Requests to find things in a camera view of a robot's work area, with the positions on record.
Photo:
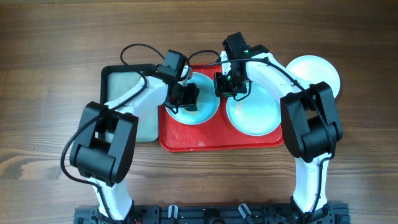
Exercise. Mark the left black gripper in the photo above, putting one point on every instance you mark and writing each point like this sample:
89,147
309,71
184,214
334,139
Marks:
189,97

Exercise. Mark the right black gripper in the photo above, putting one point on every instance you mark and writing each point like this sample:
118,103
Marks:
226,86

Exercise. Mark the green yellow sponge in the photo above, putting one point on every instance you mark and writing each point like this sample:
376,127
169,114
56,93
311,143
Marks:
192,109

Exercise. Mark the light blue plate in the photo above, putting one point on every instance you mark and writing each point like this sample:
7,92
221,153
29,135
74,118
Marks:
207,102

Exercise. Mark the white plate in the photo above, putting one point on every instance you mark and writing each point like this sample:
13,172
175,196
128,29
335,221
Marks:
316,69

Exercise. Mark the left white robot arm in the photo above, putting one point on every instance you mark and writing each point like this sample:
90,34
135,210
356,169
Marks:
100,153

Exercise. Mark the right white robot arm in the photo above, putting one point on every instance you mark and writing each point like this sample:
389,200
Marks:
310,121

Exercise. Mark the dark grey metal tray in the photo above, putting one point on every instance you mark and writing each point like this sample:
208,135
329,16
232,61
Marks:
118,79

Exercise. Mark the light green plate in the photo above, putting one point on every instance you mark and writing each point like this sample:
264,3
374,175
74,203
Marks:
256,115

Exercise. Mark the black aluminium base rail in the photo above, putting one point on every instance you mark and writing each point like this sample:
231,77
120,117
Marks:
272,213

